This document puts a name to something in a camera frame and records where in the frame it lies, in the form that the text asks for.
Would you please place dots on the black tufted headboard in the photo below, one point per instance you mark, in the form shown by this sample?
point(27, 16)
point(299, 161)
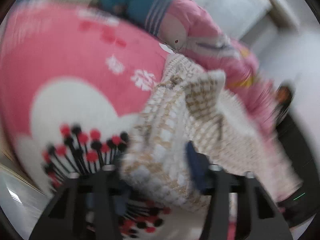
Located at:
point(304, 203)

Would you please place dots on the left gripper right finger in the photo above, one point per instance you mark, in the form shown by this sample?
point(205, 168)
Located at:
point(239, 207)

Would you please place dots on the beige white houndstooth coat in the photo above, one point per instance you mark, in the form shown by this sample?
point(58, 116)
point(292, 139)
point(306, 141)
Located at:
point(190, 104)

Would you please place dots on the woman with long black hair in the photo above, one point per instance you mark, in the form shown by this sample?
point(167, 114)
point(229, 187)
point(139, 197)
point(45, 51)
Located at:
point(284, 96)

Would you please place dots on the pink and blue duvet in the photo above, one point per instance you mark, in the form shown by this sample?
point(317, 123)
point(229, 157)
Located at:
point(190, 30)

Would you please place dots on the pink floral bed blanket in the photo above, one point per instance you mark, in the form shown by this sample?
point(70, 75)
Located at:
point(70, 71)

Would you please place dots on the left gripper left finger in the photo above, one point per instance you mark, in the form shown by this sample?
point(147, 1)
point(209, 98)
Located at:
point(83, 208)

